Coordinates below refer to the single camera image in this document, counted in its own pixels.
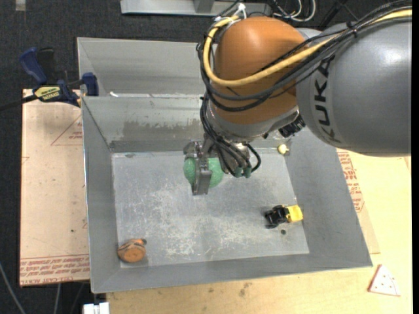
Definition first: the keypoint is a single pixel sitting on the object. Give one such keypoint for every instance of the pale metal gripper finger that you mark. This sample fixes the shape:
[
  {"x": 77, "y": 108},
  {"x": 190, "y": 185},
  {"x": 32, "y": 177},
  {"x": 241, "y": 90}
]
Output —
[
  {"x": 203, "y": 182},
  {"x": 190, "y": 149}
]

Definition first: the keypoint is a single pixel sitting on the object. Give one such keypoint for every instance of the green ball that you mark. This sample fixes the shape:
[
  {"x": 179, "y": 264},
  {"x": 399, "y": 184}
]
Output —
[{"x": 216, "y": 172}]

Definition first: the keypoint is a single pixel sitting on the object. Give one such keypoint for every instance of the grey metal bin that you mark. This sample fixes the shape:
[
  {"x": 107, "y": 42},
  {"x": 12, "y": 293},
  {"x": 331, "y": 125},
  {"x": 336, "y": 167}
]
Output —
[{"x": 183, "y": 221}]

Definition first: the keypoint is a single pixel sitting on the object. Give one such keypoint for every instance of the small cream round thing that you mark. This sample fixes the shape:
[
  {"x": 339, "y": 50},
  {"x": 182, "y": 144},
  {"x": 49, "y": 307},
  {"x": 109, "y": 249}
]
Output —
[{"x": 282, "y": 148}]

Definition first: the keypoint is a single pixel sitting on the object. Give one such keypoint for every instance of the yellow and black toy vehicle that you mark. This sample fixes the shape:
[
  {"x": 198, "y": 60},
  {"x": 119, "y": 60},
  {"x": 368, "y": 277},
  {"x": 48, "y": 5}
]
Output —
[{"x": 288, "y": 214}]

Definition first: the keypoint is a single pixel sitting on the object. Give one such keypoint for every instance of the orange round toy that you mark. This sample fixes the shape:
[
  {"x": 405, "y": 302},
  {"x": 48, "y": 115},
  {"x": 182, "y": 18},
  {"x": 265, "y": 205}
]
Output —
[{"x": 131, "y": 251}]

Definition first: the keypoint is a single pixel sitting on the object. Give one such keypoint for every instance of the brown cardboard board, red print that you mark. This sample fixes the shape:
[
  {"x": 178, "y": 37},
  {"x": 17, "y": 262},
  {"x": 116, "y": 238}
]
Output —
[{"x": 49, "y": 182}]

